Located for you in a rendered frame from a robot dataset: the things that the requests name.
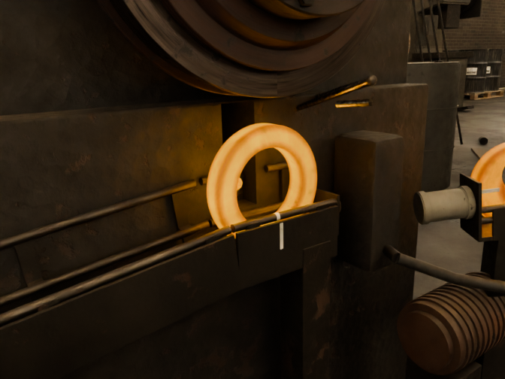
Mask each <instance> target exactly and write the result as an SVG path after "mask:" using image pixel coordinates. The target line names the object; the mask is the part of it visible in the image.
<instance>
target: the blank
mask: <svg viewBox="0 0 505 379"><path fill-rule="evenodd" d="M504 167H505V143H502V144H499V145H497V146H496V147H493V148H492V149H490V150H489V151H488V152H487V153H485V154H484V155H483V156H482V157H481V158H480V160H479V161H478V163H477V164H476V165H475V167H474V169H473V171H472V174H471V177H472V178H473V179H475V180H477V181H479V182H481V183H482V207H483V206H489V205H501V204H505V185H504V183H503V180H502V172H503V168H504ZM482 215H483V216H484V217H491V216H492V212H491V213H484V214H482Z"/></svg>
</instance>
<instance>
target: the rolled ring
mask: <svg viewBox="0 0 505 379"><path fill-rule="evenodd" d="M271 147H274V148H275V149H277V150H278V151H280V152H281V153H282V154H283V156H284V157H285V159H286V161H287V164H288V167H289V189H288V192H287V195H286V198H285V200H284V202H283V203H282V205H281V206H280V208H279V209H278V210H277V211H276V212H281V211H286V210H289V209H292V208H297V207H300V206H304V205H309V204H312V203H313V200H314V198H315V194H316V186H317V169H316V161H315V158H314V155H313V152H312V150H311V149H310V146H309V144H308V143H307V142H306V141H305V140H304V138H303V137H302V136H301V135H300V134H298V133H297V132H296V131H295V130H293V129H290V128H289V127H287V126H281V125H276V124H271V123H256V124H252V125H250V126H246V127H244V128H242V129H241V130H239V131H237V132H235V133H234V134H233V135H232V136H231V137H230V138H229V139H228V140H227V141H226V142H225V143H224V144H223V145H222V146H221V147H220V149H219V151H218V152H217V154H216V156H215V158H214V160H213V162H212V165H211V167H210V171H209V175H208V178H207V204H208V207H209V210H210V214H211V217H212V218H213V221H214V223H215V224H216V225H217V227H218V228H219V229H221V228H223V227H225V226H230V227H231V224H234V223H239V222H243V221H246V219H245V218H244V217H243V215H242V213H241V212H240V209H239V207H238V203H237V184H238V181H239V178H240V174H241V172H242V171H243V168H244V166H245V165H246V164H247V163H248V161H249V160H250V159H251V158H252V157H253V156H254V155H255V154H257V153H258V152H259V151H261V150H264V149H267V148H271ZM276 212H275V213H276Z"/></svg>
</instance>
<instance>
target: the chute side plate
mask: <svg viewBox="0 0 505 379"><path fill-rule="evenodd" d="M280 223H283V249H280ZM337 229H338V206H336V205H335V206H332V207H329V208H324V209H322V210H318V211H313V212H310V213H307V214H302V215H299V216H296V217H291V218H288V219H285V220H280V221H277V222H274V223H269V224H266V225H263V226H258V227H255V228H252V229H248V230H244V231H241V232H236V233H235V234H236V245H235V239H234V235H233V234H231V235H228V236H226V237H224V238H220V239H219V240H216V241H213V242H211V243H209V244H205V245H204V246H201V247H198V248H196V249H194V250H190V251H189V252H186V253H183V254H181V255H179V256H175V257H174V258H171V259H168V260H166V261H164V262H160V263H159V264H156V265H154V266H151V267H149V268H146V269H144V270H142V271H139V272H136V273H134V274H131V275H129V276H127V277H124V278H121V279H119V280H116V281H114V282H112V283H109V284H106V285H104V286H102V287H99V288H97V289H94V290H91V291H89V292H87V293H84V294H82V295H79V296H76V297H74V298H72V299H69V300H67V301H65V302H62V303H59V304H57V305H54V306H52V307H50V308H47V309H44V310H42V311H39V312H37V313H35V314H32V315H29V316H27V317H24V318H22V319H20V320H17V321H14V322H12V323H9V324H7V325H5V326H2V327H0V379H58V378H60V377H62V376H64V375H66V374H68V373H70V372H72V371H74V370H77V369H79V368H81V367H83V366H85V365H87V364H89V363H91V362H93V361H95V360H97V359H100V358H102V357H103V356H106V355H108V354H109V353H112V352H114V351H115V350H118V349H120V348H122V347H124V346H126V345H128V344H130V343H132V342H134V341H137V340H138V339H140V338H143V337H145V336H147V335H149V334H151V333H153V332H155V331H157V330H159V329H161V328H164V327H166V326H168V325H170V324H172V323H174V322H176V321H178V320H180V319H182V318H184V317H187V316H189V315H190V314H193V313H195V312H196V311H199V310H201V309H202V308H205V307H207V306H209V305H212V304H213V303H215V302H218V301H219V300H221V299H224V298H225V297H227V296H230V295H232V294H234V293H236V292H238V291H240V290H243V289H246V288H248V287H251V286H254V285H256V284H259V283H262V282H265V281H267V280H270V279H273V278H276V277H279V276H281V275H284V274H288V273H290V272H292V271H296V270H298V269H301V268H303V249H305V248H308V247H312V246H314V245H317V244H321V243H323V242H326V241H331V258H332V257H334V256H337Z"/></svg>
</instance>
